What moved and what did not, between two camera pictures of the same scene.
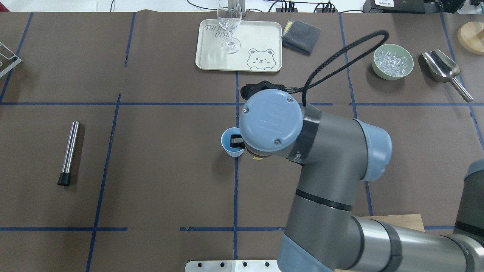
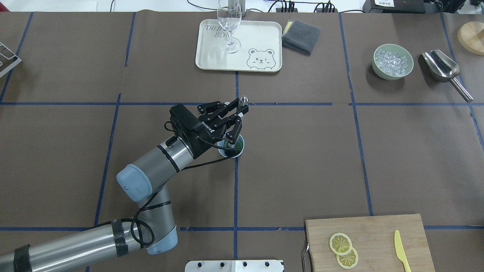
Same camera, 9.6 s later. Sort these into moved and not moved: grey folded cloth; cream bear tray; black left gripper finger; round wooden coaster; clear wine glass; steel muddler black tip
Moved: black left gripper finger; steel muddler black tip
Not moved: cream bear tray; grey folded cloth; clear wine glass; round wooden coaster
